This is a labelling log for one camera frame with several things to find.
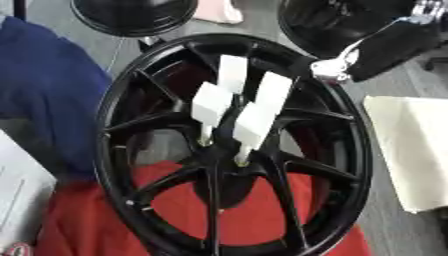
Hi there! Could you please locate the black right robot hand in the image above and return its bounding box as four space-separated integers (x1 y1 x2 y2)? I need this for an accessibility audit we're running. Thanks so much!
308 18 447 84

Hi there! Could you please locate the white pin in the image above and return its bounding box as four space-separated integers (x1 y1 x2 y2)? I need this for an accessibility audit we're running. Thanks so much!
231 101 279 167
215 54 251 95
189 81 237 148
253 71 296 116

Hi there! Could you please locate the black spoked wheel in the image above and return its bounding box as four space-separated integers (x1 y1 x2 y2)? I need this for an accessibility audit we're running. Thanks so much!
92 32 377 256

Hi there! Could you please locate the cream sheet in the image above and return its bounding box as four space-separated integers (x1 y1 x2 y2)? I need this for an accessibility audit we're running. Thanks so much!
362 95 448 215

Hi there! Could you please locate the pale pink object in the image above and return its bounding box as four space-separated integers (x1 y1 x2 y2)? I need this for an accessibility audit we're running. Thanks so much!
190 0 245 25

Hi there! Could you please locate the blue fabric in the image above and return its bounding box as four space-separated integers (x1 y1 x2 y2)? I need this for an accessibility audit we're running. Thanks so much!
0 15 114 183

